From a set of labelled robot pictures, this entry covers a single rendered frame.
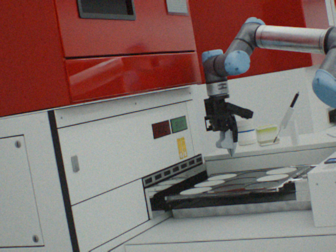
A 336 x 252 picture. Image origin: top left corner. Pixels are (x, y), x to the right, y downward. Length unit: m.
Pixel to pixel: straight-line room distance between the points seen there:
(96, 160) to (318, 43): 0.75
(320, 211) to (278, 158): 0.62
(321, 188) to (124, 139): 0.59
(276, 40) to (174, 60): 0.34
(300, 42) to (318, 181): 0.55
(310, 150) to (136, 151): 0.61
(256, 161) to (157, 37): 0.57
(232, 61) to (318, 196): 0.62
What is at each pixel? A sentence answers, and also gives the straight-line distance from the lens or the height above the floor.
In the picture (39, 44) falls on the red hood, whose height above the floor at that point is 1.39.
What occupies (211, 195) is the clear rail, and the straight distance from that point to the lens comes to 1.91.
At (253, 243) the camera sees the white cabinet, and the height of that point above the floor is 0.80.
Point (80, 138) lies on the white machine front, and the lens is 1.70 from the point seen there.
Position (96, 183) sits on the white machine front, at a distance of 1.74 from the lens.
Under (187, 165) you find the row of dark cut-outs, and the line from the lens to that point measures 2.22.
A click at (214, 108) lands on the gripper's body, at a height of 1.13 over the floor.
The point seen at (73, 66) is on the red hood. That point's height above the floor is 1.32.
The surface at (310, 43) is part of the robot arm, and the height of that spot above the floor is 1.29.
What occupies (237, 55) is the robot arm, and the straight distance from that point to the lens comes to 2.07.
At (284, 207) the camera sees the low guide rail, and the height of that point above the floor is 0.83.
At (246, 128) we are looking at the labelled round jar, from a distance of 2.48.
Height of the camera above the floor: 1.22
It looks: 3 degrees down
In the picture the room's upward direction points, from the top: 10 degrees counter-clockwise
